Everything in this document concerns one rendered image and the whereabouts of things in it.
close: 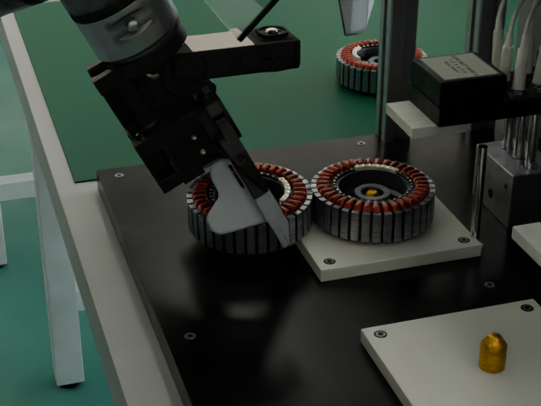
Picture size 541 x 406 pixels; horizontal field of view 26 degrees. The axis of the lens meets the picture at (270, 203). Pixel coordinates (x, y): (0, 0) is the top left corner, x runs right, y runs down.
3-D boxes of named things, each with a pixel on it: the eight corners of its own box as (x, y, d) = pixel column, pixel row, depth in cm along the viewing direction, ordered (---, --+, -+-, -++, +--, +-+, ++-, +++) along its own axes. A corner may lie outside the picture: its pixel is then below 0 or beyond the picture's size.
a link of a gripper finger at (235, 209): (239, 275, 100) (183, 183, 100) (299, 238, 100) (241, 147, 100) (239, 277, 97) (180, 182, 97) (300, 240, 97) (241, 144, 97)
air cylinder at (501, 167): (506, 229, 108) (512, 176, 105) (470, 193, 114) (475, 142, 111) (555, 221, 109) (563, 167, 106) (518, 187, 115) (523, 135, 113)
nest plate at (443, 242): (320, 282, 99) (320, 270, 99) (268, 204, 112) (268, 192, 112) (481, 256, 103) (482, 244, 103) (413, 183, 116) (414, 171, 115)
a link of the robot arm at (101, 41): (144, -43, 96) (167, -14, 89) (171, 3, 98) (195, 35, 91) (65, 6, 95) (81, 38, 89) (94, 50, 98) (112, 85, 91)
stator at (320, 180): (429, 252, 101) (431, 214, 100) (301, 241, 103) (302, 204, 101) (436, 194, 111) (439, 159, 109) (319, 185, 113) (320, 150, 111)
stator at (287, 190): (187, 261, 101) (183, 224, 99) (190, 195, 110) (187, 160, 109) (316, 256, 101) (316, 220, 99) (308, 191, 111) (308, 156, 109)
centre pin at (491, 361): (485, 375, 86) (489, 344, 84) (473, 360, 87) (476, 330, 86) (510, 370, 86) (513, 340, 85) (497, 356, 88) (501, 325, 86)
